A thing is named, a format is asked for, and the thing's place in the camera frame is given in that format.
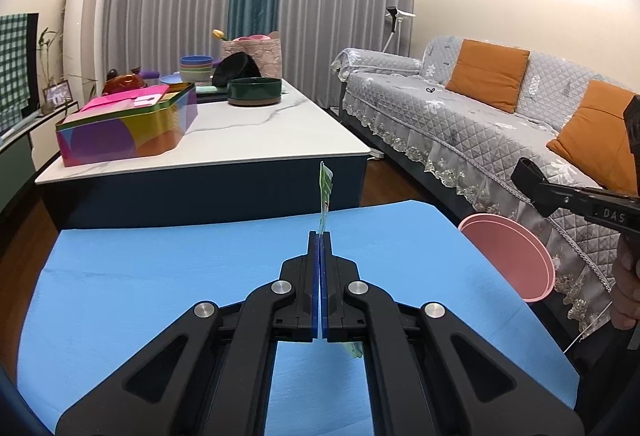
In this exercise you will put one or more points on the television cabinet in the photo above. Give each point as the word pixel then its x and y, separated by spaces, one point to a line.
pixel 15 156

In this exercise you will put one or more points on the white-topped coffee table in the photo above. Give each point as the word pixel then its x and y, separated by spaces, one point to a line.
pixel 250 126

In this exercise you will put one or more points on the yellow artificial flower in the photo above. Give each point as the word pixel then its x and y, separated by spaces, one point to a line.
pixel 219 34

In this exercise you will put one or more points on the green checked cloth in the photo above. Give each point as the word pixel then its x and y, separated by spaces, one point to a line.
pixel 12 66

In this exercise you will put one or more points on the small photo frame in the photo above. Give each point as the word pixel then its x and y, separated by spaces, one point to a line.
pixel 57 94

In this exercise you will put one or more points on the blue plate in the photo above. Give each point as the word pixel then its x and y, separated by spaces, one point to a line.
pixel 170 79

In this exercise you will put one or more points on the blue mat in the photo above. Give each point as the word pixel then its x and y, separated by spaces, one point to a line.
pixel 150 276

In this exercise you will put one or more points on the grey quilted sofa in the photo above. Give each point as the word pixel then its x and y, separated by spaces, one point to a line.
pixel 450 131

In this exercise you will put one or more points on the white floor lamp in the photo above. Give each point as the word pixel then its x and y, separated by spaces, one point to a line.
pixel 395 16

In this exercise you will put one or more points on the white standing air conditioner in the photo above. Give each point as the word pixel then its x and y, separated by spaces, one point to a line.
pixel 90 6

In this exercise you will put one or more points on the brown teapot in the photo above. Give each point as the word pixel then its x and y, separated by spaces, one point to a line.
pixel 122 84

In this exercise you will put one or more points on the bamboo plant in vase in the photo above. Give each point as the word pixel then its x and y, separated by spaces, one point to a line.
pixel 47 61

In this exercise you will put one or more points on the white power strip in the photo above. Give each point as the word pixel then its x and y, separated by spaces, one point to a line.
pixel 376 155

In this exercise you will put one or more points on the black television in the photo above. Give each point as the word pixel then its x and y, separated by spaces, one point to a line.
pixel 34 66

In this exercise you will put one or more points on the colourful tin box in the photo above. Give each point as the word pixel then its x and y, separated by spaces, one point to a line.
pixel 125 136

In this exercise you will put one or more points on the black hat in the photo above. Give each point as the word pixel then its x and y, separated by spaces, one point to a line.
pixel 235 69

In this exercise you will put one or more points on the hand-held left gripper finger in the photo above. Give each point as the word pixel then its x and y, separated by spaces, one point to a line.
pixel 314 276
pixel 325 276

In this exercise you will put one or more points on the orange cushion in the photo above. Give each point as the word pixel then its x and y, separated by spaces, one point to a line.
pixel 595 136
pixel 487 74

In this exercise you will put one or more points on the pink fabric basket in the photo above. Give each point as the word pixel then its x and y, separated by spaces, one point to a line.
pixel 265 54

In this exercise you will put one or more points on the stack of coloured bowls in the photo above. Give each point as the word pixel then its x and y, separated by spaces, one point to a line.
pixel 196 69

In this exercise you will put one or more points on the green printed packet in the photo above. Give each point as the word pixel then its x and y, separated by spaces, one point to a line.
pixel 326 196

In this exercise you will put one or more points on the pink paper envelope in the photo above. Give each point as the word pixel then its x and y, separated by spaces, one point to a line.
pixel 125 99

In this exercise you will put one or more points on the person's right hand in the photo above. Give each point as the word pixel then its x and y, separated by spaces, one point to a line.
pixel 627 286

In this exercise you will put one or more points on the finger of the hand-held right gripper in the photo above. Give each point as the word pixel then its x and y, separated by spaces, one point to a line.
pixel 530 176

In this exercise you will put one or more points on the pink plastic bin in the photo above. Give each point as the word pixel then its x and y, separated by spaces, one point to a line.
pixel 510 251

